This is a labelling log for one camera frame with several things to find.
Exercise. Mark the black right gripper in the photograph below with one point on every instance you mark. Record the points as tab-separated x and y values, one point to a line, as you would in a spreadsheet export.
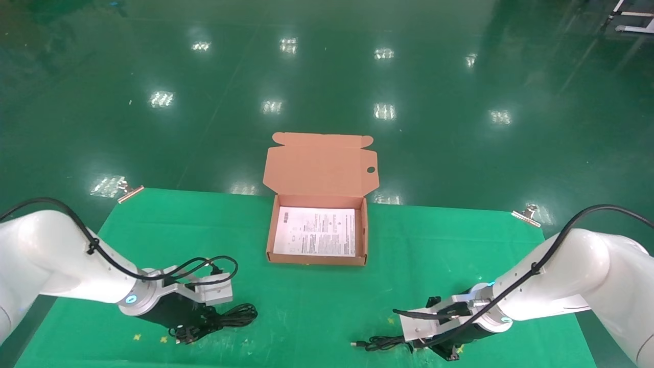
460	335

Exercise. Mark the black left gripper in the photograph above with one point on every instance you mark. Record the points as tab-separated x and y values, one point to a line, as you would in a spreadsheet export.
168	309

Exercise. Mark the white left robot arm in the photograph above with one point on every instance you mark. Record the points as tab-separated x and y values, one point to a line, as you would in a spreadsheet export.
46	255

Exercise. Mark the open brown cardboard box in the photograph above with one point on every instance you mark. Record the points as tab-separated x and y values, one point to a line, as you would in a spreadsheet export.
319	168

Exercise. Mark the green table mat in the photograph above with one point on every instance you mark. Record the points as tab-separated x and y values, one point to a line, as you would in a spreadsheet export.
317	306

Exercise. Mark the metal binder clip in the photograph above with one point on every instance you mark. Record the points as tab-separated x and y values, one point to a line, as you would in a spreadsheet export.
528	214
131	192

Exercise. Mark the white printed instruction sheet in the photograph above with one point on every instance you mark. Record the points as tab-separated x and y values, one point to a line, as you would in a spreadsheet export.
314	232

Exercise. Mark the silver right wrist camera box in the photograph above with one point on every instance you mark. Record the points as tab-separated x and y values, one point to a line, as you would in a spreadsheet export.
421	324

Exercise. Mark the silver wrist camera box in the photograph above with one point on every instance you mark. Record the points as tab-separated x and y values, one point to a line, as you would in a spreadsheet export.
213	290
421	324

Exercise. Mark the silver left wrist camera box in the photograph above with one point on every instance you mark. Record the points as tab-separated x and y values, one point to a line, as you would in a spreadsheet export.
213	290

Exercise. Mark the grey metal frame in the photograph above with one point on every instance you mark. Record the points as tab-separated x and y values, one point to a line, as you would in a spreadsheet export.
633	29

